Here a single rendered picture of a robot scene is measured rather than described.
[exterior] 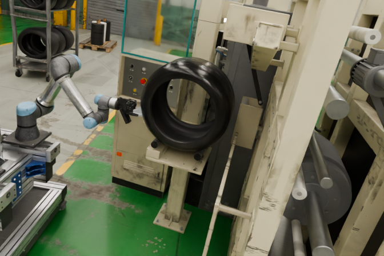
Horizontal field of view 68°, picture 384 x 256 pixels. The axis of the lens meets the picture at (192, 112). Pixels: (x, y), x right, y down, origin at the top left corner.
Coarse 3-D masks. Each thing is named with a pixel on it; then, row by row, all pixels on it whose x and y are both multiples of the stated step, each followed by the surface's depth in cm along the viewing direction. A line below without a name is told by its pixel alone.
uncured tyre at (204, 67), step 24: (168, 72) 159; (192, 72) 156; (216, 72) 163; (144, 96) 168; (216, 96) 157; (144, 120) 176; (168, 120) 198; (216, 120) 161; (168, 144) 174; (192, 144) 170
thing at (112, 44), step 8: (96, 24) 759; (104, 24) 804; (96, 32) 763; (104, 32) 813; (88, 40) 821; (96, 40) 771; (104, 40) 823; (112, 40) 883; (80, 48) 774; (96, 48) 776; (104, 48) 778; (112, 48) 831
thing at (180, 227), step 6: (186, 210) 258; (162, 216) 247; (186, 216) 251; (156, 222) 239; (162, 222) 240; (168, 222) 241; (174, 222) 241; (180, 222) 243; (186, 222) 244; (168, 228) 236; (174, 228) 236; (180, 228) 236
